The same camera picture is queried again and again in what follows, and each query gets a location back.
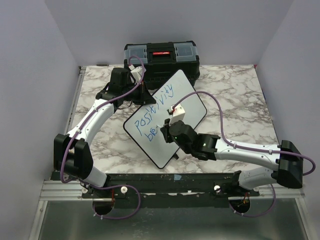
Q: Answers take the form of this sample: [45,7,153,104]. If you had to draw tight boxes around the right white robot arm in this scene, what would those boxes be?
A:
[160,119,303,196]

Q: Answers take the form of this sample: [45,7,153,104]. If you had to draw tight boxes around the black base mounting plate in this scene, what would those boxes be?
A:
[82,171,259,209]

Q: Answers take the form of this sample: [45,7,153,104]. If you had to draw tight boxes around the aluminium side rail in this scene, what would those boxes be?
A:
[29,66,86,240]

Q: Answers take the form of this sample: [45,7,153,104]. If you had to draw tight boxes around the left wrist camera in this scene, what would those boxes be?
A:
[128,64,145,82]

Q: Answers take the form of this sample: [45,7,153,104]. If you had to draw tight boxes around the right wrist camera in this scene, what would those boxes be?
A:
[167,104,186,126]

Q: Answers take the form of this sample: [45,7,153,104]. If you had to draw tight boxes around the white whiteboard black frame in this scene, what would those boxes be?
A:
[123,70,195,169]

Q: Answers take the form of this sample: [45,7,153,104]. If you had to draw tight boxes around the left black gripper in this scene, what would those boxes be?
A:
[121,80,156,106]

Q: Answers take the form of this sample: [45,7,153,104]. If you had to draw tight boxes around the black plastic toolbox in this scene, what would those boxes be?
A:
[124,40,200,90]

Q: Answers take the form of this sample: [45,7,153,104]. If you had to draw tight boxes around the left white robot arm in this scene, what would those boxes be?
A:
[53,65,156,198]

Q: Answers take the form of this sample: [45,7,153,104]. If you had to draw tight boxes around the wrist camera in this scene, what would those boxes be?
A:
[128,64,145,82]
[167,104,186,126]

